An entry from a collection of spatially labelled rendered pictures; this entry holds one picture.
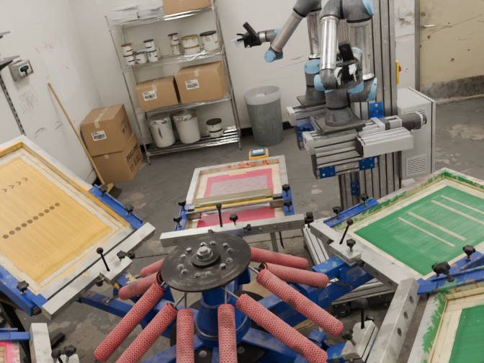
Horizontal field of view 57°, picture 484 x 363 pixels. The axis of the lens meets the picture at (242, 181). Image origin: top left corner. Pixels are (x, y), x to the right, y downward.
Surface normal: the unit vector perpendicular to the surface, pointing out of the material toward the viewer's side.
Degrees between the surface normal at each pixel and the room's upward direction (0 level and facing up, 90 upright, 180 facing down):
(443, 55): 90
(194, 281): 0
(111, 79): 90
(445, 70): 90
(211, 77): 88
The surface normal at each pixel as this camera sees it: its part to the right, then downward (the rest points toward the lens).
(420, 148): 0.10, 0.43
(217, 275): -0.18, -0.88
